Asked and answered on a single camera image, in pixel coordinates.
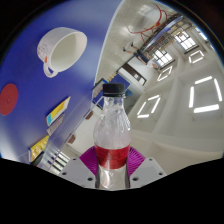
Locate grey booklet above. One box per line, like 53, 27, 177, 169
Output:
46, 113, 66, 136

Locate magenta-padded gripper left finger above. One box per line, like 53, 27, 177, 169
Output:
59, 146, 99, 190

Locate white mug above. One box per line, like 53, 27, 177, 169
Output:
36, 27, 88, 79

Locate group of ceiling lights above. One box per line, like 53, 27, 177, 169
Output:
136, 49, 224, 120

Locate person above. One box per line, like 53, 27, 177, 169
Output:
122, 44, 161, 69

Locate clear red-labelled drink bottle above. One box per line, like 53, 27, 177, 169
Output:
93, 83, 132, 190

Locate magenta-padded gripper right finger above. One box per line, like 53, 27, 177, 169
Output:
126, 146, 167, 190

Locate yellow and white pamphlet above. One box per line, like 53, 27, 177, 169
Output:
45, 96, 72, 127

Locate blue red-legged table tennis table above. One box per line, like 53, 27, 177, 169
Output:
129, 3, 184, 44

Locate dark door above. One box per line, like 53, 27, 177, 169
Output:
120, 62, 147, 86

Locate flat round red coaster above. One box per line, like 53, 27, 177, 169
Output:
0, 83, 19, 117

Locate tall dark-framed window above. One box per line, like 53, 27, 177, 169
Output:
39, 146, 71, 172

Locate shelf unit with books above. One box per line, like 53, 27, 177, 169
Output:
146, 19, 188, 54

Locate blue folded table tennis tables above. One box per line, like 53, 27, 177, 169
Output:
91, 73, 133, 109

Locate bright white-framed window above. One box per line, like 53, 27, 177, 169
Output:
151, 31, 198, 68

